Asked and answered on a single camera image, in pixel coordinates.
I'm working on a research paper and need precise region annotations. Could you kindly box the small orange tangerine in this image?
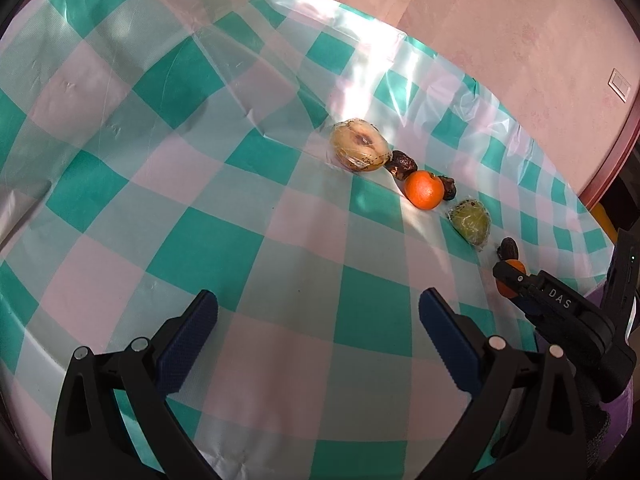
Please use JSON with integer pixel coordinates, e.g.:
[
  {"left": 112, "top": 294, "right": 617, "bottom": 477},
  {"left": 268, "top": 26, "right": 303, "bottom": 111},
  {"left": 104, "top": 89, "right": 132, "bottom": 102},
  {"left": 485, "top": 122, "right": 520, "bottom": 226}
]
[{"left": 492, "top": 260, "right": 526, "bottom": 299}]

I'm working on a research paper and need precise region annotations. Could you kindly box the dark round dried fruit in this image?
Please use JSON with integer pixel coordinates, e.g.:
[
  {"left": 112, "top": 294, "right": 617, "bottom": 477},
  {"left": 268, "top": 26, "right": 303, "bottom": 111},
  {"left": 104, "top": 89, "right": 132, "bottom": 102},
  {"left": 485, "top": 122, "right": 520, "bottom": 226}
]
[{"left": 497, "top": 237, "right": 520, "bottom": 261}]

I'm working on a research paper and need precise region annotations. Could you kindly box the green apple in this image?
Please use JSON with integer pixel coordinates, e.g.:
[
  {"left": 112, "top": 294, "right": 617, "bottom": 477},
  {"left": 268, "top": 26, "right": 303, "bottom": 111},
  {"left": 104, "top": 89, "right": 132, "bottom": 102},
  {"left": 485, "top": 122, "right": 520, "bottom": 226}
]
[{"left": 447, "top": 198, "right": 491, "bottom": 248}]

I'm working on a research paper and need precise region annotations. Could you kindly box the large orange tangerine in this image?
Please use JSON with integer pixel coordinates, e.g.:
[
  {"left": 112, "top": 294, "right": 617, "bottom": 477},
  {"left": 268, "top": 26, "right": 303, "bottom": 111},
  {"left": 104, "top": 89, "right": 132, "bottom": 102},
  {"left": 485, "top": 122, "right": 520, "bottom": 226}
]
[{"left": 404, "top": 170, "right": 445, "bottom": 210}]

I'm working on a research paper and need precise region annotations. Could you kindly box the dark brown dried fruit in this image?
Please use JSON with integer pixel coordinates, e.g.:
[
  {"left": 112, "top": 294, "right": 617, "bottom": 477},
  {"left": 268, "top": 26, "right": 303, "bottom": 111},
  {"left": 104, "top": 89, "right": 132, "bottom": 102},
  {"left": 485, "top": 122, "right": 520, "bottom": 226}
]
[{"left": 384, "top": 150, "right": 418, "bottom": 181}]

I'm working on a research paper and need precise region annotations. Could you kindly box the yellow pear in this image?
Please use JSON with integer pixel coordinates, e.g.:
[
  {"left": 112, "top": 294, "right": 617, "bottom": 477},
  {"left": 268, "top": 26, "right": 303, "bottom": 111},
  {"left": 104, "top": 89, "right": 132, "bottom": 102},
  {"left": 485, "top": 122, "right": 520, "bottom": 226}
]
[{"left": 329, "top": 118, "right": 392, "bottom": 172}]

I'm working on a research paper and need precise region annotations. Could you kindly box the purple cardboard box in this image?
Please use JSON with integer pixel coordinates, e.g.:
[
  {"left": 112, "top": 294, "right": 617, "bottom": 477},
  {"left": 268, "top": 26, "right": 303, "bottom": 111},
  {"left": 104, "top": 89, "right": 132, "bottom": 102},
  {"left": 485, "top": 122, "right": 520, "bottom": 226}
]
[{"left": 576, "top": 364, "right": 634, "bottom": 469}]

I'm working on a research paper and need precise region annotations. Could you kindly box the small dark dried fruit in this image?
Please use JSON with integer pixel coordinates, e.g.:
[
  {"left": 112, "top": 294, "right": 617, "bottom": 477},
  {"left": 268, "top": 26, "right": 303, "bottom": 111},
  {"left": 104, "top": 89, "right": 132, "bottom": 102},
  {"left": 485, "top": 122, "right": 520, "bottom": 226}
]
[{"left": 439, "top": 176, "right": 457, "bottom": 202}]

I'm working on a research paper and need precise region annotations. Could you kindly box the green white checkered tablecloth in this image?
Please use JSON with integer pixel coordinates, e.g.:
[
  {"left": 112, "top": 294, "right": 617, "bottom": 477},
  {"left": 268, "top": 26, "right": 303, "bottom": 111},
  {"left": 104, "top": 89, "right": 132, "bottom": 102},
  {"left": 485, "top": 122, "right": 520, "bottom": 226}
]
[{"left": 1, "top": 0, "right": 612, "bottom": 479}]

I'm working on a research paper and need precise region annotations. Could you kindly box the red wooden door frame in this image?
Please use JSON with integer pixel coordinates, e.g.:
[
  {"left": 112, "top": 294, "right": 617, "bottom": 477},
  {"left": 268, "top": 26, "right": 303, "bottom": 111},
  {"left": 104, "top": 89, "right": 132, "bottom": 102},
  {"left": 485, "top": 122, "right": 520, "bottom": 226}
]
[{"left": 579, "top": 92, "right": 640, "bottom": 210}]

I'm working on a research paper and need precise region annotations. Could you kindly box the white wall light switch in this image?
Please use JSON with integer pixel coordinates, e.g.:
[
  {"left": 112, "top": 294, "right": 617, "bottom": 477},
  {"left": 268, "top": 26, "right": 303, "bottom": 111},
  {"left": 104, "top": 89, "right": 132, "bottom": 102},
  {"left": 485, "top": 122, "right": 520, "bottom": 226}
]
[{"left": 608, "top": 68, "right": 631, "bottom": 103}]

